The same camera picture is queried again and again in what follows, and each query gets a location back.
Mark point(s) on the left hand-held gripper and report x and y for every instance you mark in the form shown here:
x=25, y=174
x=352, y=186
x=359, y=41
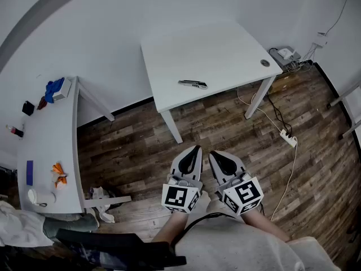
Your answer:
x=180, y=196

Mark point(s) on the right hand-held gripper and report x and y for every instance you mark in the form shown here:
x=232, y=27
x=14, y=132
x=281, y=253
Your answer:
x=244, y=196

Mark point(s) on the grey utility knife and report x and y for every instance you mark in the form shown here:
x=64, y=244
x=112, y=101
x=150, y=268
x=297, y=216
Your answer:
x=193, y=84

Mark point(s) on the person's right forearm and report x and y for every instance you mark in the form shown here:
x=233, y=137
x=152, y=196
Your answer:
x=265, y=224

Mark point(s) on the person's left forearm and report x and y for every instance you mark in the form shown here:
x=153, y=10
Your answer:
x=172, y=227

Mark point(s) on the white power strip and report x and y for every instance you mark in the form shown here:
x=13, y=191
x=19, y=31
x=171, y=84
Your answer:
x=288, y=137

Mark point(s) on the person's grey clothing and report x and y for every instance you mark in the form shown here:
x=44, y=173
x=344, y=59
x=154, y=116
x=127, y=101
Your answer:
x=239, y=250

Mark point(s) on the bag of rubbish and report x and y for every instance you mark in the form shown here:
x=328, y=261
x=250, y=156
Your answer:
x=100, y=193

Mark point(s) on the white crumpled tissue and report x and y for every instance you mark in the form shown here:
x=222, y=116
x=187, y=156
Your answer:
x=106, y=216

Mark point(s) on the black chair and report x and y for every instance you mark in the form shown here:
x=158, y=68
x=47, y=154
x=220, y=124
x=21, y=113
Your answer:
x=112, y=250

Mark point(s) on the white square table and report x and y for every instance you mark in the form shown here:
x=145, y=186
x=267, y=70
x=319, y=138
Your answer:
x=211, y=52

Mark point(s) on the white router on grey box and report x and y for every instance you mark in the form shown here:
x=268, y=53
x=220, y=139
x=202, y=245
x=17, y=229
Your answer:
x=285, y=54

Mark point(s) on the orange and white tool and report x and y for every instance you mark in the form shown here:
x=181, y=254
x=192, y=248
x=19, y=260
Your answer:
x=58, y=175

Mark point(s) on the grey rolled cloth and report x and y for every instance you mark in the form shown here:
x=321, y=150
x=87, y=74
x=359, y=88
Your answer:
x=70, y=224

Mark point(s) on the white side table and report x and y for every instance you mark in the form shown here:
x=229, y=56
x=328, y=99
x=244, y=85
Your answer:
x=349, y=106

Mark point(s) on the long white desk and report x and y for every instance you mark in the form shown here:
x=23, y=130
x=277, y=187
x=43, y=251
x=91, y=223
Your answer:
x=48, y=140

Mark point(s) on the white rectangular box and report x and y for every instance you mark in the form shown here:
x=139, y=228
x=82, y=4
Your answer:
x=62, y=91

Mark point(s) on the blue cloth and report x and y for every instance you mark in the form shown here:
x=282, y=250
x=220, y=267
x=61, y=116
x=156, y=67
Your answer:
x=53, y=89

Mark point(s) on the purple flat card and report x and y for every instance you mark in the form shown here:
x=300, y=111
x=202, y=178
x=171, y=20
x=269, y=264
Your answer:
x=30, y=172

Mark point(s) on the dark red item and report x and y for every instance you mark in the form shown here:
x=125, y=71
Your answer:
x=41, y=103

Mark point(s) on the small black box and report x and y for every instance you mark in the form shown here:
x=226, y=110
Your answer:
x=28, y=108

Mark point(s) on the dark drink bottle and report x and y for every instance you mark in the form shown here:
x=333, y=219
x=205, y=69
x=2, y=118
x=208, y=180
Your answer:
x=15, y=130

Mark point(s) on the white crumpled cloth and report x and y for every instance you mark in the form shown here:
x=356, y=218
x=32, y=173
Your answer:
x=19, y=227

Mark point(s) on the white wall adapter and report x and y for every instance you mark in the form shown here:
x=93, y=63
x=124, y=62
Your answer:
x=321, y=39

